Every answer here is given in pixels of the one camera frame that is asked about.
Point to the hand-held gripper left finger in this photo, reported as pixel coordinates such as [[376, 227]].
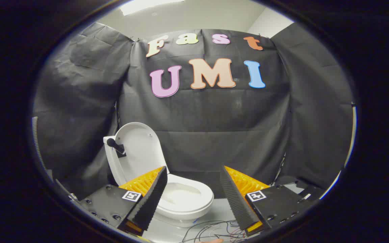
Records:
[[154, 195]]

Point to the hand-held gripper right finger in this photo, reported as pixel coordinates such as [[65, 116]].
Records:
[[233, 199]]

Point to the white toilet lid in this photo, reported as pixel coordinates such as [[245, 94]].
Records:
[[140, 148]]

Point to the white toilet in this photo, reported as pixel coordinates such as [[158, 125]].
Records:
[[187, 199]]

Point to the black backdrop cloth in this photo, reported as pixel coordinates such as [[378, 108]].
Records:
[[214, 118]]

